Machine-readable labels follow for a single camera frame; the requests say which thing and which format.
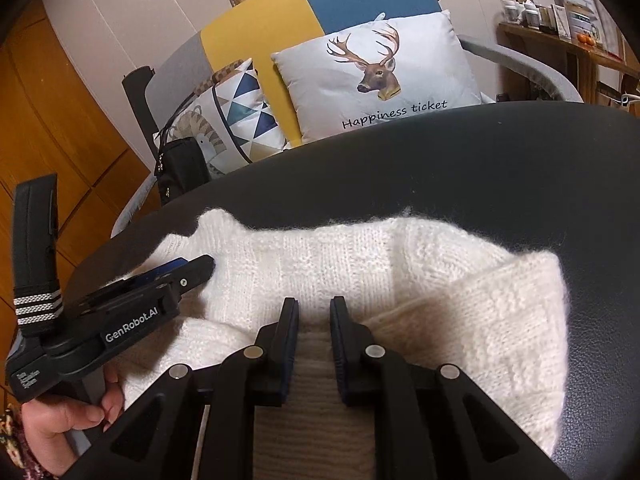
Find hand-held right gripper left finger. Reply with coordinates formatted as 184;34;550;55
62;296;301;480

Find orange wooden wardrobe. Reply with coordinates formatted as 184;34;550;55
0;0;161;411

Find person's left hand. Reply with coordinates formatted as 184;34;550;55
21;367;125;476

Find black handbag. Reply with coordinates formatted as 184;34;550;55
156;136;212;207

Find wooden desk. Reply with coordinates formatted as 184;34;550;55
497;22;640;111

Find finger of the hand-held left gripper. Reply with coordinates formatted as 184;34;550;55
129;257;188;287
172;254;217;295

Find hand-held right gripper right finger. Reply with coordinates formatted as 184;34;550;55
329;296;571;480

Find cluster of boxes and jars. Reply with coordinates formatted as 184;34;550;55
500;0;626;61

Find triangle pattern pillow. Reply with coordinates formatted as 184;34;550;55
167;57;286;178

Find grey yellow blue sofa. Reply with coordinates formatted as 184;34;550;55
110;0;583;241

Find white knit sweater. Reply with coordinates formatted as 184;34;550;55
121;207;571;480

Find person's left forearm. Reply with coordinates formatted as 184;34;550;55
0;405;51;480

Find white deer print pillow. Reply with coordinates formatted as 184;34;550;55
271;9;493;147

